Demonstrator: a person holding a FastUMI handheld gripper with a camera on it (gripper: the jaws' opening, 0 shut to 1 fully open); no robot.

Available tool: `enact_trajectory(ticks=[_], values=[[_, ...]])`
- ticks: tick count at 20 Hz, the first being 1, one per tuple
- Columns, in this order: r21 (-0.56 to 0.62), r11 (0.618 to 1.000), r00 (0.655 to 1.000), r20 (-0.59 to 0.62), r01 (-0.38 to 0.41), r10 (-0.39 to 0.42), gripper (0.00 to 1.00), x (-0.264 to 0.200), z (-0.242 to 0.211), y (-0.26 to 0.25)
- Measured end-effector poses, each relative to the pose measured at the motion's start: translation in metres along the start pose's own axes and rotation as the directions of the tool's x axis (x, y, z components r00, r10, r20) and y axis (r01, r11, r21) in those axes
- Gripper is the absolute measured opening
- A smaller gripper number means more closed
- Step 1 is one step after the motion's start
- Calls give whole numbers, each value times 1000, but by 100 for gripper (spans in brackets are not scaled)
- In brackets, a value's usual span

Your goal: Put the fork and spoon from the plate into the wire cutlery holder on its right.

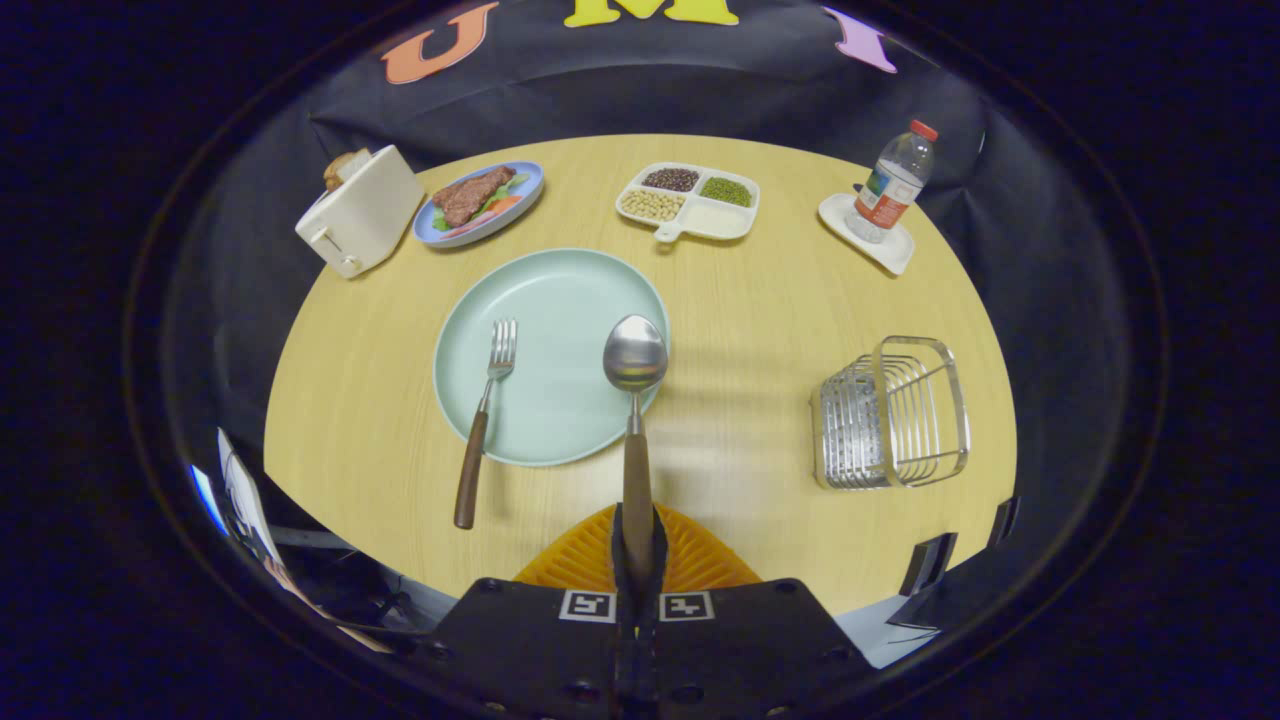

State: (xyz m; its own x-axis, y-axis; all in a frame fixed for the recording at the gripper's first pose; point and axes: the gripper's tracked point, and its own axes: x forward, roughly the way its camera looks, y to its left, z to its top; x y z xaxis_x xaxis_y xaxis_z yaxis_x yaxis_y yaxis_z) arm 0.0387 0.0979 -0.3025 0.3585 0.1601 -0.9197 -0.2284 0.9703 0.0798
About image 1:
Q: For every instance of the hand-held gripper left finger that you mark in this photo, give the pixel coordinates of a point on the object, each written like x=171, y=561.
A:
x=530, y=650

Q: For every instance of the blue plate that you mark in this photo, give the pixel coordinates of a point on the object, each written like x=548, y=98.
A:
x=525, y=190

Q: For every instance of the toasted bread slice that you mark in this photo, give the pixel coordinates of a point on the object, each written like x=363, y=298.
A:
x=345, y=168

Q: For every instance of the white toaster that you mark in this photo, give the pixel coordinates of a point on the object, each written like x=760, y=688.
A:
x=365, y=215

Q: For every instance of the green and orange vegetables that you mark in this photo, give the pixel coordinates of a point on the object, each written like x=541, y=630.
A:
x=505, y=203

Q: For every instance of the brown steak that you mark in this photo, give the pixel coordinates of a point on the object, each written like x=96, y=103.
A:
x=470, y=195

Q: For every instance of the white square coaster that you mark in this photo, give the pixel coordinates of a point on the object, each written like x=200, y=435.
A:
x=890, y=255

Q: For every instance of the clear water bottle red cap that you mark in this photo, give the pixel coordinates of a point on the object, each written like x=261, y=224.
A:
x=890, y=185

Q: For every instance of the light green plate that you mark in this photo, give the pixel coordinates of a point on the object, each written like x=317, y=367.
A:
x=560, y=300

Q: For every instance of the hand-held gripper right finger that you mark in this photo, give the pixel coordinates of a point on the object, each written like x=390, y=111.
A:
x=750, y=650

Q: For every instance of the white divided bean tray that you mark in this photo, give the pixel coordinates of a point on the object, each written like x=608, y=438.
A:
x=715, y=218

